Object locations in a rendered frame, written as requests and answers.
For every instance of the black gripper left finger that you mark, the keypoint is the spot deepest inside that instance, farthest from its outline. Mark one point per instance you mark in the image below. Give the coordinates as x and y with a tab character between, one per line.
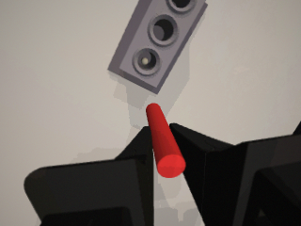
126	180

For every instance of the red peg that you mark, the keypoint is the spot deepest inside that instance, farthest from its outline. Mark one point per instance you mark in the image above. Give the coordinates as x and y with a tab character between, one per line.
168	157

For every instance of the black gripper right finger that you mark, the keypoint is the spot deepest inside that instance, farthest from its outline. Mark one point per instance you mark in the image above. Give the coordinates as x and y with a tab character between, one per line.
220	175

